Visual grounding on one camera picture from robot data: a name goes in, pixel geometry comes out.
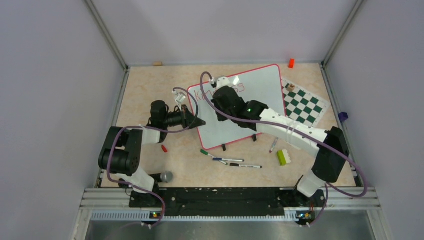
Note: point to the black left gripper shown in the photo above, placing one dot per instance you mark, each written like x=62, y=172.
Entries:
x=186, y=117

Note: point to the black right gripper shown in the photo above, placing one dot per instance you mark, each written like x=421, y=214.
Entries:
x=221, y=117

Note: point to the red marker cap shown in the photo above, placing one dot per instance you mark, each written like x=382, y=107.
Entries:
x=165, y=150

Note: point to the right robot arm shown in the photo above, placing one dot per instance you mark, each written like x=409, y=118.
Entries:
x=328, y=147

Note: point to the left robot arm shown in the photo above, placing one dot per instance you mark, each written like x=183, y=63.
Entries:
x=121, y=151

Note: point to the green-capped marker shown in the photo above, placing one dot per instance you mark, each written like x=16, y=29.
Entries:
x=212, y=156

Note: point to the blue-capped marker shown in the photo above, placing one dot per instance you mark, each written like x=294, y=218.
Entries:
x=227, y=159

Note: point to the black-capped marker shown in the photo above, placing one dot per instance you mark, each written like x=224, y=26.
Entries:
x=245, y=165

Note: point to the black microphone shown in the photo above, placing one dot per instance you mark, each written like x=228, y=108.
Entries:
x=163, y=177

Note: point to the purple-capped marker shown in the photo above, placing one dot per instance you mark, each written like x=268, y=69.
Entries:
x=273, y=145

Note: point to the wooden chess piece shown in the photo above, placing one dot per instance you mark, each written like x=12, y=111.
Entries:
x=291, y=87

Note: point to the cork piece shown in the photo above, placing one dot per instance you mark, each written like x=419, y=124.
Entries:
x=157, y=64

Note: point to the orange block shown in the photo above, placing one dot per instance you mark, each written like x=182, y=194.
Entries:
x=291, y=63

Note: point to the green white chessboard mat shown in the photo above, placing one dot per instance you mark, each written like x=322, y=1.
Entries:
x=302, y=105

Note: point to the lime green toy brick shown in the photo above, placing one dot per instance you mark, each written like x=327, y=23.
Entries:
x=283, y=157

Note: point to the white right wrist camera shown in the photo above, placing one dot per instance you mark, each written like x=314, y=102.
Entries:
x=220, y=82

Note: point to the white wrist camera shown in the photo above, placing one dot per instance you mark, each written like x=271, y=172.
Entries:
x=220, y=82
x=179, y=98

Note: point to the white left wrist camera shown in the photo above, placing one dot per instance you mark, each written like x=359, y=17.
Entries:
x=179, y=98

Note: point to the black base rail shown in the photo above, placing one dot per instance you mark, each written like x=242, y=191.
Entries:
x=226, y=201

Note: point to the purple object at wall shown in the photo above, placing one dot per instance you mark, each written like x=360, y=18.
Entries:
x=343, y=116

